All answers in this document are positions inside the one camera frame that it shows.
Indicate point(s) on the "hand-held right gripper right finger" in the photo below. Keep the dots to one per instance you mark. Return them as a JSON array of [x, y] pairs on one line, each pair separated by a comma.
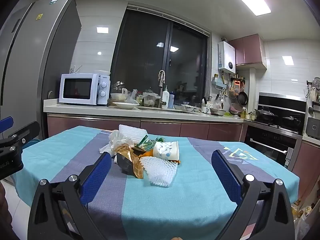
[[225, 177]]

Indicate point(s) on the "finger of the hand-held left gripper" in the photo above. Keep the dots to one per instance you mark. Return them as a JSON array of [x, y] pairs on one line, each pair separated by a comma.
[[6, 124], [28, 132]]

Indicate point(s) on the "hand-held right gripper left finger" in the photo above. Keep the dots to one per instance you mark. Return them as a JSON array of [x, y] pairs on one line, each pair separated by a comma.
[[97, 177]]

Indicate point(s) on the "gold foil wrapper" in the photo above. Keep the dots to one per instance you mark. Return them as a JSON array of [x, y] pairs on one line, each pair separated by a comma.
[[125, 150]]

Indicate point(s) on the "green snack wrapper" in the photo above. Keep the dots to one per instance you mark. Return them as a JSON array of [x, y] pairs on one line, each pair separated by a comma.
[[145, 143]]

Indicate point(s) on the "white blue-patterned paper bag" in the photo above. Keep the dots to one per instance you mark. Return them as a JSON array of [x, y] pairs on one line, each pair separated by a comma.
[[165, 151]]

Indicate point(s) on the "person's left forearm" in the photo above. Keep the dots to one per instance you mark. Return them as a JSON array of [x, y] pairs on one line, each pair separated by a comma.
[[4, 212]]

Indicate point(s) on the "crumpled white tissue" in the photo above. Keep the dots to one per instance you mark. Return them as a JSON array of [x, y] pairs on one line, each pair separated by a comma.
[[117, 140]]

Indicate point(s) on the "orange peel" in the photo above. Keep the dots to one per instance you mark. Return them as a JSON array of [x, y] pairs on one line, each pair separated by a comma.
[[178, 161], [148, 154]]

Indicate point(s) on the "black built-in oven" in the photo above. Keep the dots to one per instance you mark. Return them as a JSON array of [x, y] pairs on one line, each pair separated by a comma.
[[267, 142]]

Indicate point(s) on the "white foam fruit net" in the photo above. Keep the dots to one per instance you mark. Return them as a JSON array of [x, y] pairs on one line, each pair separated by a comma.
[[132, 132], [157, 171]]

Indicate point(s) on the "teal and grey tablecloth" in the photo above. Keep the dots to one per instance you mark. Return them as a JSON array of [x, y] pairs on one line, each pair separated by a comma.
[[175, 205]]

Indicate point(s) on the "white microwave oven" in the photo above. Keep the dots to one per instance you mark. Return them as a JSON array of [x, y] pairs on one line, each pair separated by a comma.
[[77, 88]]

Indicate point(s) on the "metal bowl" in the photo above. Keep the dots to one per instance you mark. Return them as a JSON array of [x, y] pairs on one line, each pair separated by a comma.
[[218, 111]]

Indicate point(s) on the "pink bowls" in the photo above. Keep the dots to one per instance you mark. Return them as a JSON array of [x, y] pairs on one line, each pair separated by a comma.
[[235, 108]]

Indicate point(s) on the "white utensil holder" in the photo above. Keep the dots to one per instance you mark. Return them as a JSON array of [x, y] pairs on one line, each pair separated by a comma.
[[205, 108]]

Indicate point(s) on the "small green wrapper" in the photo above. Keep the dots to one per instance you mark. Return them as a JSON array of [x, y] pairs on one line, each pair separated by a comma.
[[160, 139]]

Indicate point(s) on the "black wok with lid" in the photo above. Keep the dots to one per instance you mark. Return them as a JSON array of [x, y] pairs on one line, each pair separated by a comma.
[[265, 115]]

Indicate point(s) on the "grey refrigerator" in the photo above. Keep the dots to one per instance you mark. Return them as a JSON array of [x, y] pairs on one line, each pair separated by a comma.
[[37, 55]]

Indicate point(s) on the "white plate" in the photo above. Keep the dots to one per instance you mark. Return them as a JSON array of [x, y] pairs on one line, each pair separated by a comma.
[[126, 105]]

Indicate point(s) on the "kitchen counter with purple cabinets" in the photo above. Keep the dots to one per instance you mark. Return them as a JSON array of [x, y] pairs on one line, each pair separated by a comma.
[[162, 127]]

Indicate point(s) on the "hanging black frying pan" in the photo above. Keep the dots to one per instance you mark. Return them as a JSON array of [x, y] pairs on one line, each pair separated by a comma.
[[242, 97]]

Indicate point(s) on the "black cooking pan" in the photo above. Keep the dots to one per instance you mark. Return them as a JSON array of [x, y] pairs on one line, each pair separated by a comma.
[[291, 121]]

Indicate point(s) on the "glass jar with lid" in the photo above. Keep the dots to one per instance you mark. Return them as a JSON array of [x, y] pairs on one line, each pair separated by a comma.
[[118, 87]]

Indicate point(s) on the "blue bottle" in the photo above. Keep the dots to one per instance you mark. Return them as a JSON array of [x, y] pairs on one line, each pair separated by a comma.
[[171, 101]]

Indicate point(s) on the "black range hood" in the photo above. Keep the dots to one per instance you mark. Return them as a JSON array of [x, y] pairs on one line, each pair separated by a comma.
[[282, 102]]

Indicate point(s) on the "white pump bottle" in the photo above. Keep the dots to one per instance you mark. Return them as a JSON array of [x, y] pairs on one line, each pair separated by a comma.
[[165, 97]]

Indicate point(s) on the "grey box appliance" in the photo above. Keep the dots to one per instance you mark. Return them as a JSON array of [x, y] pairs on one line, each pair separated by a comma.
[[313, 128]]

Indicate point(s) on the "steel kitchen faucet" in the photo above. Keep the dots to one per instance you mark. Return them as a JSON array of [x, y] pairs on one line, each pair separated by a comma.
[[161, 85]]

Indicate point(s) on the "metal shelf rack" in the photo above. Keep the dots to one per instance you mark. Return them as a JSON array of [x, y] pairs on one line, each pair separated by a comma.
[[313, 100]]

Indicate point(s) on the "white water heater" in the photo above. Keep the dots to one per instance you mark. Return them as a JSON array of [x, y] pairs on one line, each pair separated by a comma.
[[226, 57]]

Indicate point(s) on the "dark kitchen window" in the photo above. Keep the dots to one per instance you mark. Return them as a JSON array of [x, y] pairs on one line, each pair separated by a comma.
[[142, 55]]

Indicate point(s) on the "pink wall cabinet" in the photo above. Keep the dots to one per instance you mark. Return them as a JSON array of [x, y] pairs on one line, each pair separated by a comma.
[[247, 50]]

